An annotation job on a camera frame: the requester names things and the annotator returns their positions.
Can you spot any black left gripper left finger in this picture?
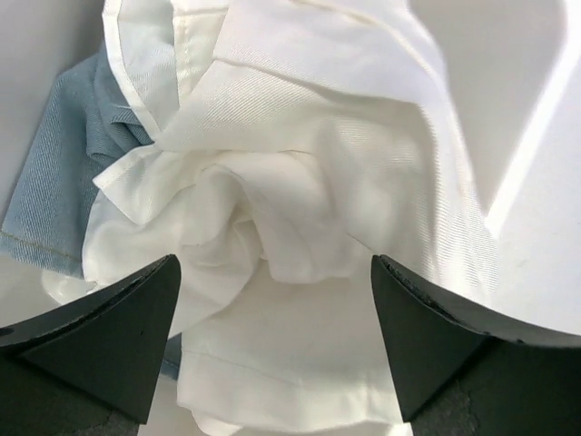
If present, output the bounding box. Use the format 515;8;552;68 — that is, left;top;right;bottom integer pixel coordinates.
1;255;181;425

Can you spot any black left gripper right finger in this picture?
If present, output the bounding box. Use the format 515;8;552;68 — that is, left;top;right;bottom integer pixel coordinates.
371;255;580;422

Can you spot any light blue denim skirt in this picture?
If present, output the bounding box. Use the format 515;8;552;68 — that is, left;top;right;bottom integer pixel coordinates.
0;56;182;381

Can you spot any white shirt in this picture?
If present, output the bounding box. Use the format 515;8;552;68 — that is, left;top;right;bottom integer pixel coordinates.
82;1;497;435

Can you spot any white plastic bin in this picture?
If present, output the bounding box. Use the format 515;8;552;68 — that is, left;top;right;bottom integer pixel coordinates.
0;0;581;436

